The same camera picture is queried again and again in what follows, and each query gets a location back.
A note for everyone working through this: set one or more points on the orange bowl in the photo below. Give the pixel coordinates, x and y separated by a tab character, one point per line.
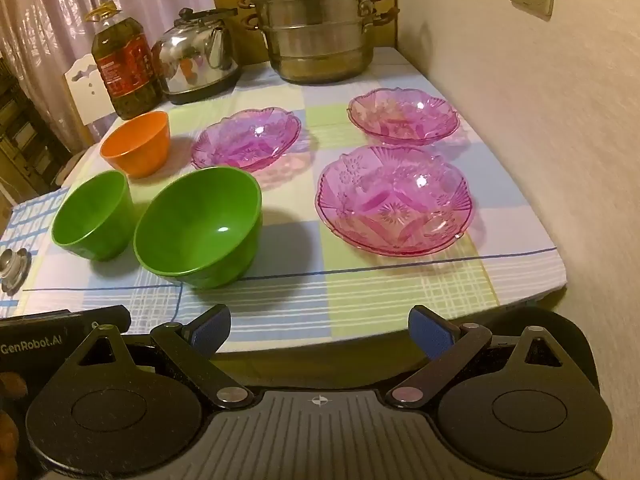
135	140

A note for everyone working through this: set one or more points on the steel kettle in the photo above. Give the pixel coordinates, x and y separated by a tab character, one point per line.
195	60

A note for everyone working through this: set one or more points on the white chair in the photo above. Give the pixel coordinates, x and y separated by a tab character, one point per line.
85	90

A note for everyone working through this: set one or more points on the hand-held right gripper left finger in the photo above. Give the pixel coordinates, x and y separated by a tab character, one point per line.
212	329

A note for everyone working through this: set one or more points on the large green bowl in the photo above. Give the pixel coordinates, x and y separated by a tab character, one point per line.
200	230

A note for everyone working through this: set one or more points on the small green bowl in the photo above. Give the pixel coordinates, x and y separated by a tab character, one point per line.
90	215

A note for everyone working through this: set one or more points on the person's left hand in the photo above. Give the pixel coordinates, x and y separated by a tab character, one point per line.
10	385

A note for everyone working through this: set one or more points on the cooking oil bottle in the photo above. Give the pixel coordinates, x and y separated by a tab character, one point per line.
125	70

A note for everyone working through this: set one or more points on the steel steamer pot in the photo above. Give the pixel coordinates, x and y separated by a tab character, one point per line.
320	30

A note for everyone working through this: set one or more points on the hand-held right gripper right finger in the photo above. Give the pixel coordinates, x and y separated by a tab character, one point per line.
425	329

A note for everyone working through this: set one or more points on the dark wooden cabinet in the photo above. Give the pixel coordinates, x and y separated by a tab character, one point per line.
25	130

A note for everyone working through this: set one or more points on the large pink glass plate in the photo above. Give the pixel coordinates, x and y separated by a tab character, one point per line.
395	200

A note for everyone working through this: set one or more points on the white blue grid cloth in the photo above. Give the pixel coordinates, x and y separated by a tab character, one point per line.
40	210

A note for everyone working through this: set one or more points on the checked tablecloth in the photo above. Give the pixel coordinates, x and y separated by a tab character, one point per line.
310	265

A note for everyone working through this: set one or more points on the pale purple curtain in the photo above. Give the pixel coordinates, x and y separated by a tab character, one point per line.
50	10

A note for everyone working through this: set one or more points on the small pink glass plate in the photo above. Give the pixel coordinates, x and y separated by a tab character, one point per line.
245	137
400	115

